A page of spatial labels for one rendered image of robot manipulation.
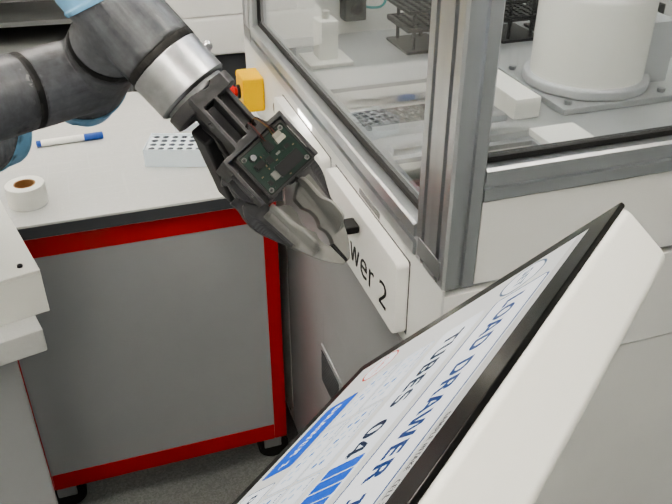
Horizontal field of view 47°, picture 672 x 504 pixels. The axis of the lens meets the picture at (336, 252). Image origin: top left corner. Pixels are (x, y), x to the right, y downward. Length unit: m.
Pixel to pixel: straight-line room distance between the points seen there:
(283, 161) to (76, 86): 0.22
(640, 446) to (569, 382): 0.87
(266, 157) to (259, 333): 1.01
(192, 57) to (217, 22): 1.37
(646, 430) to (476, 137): 0.61
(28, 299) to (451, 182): 0.67
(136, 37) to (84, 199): 0.83
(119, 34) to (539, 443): 0.51
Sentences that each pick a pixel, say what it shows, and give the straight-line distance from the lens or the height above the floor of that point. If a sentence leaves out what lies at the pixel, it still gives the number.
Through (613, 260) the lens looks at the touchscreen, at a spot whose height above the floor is 1.19.
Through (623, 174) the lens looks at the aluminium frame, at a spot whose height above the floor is 1.06.
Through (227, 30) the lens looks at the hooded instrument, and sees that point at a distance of 2.10.
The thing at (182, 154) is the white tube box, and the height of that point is 0.79.
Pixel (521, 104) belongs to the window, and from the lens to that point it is 0.83.
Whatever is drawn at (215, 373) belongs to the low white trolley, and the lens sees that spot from 1.72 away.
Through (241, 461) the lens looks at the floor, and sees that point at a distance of 1.98.
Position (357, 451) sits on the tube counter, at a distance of 0.45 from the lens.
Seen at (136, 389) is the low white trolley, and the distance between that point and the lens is 1.71.
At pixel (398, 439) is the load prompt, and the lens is 0.41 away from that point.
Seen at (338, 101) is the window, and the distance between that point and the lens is 1.19.
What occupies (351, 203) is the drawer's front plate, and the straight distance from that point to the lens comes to 1.08.
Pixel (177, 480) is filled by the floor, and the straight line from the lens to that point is 1.96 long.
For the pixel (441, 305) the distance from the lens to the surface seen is 0.89.
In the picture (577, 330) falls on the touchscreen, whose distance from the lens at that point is 0.44.
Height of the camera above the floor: 1.44
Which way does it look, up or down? 32 degrees down
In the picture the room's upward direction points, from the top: straight up
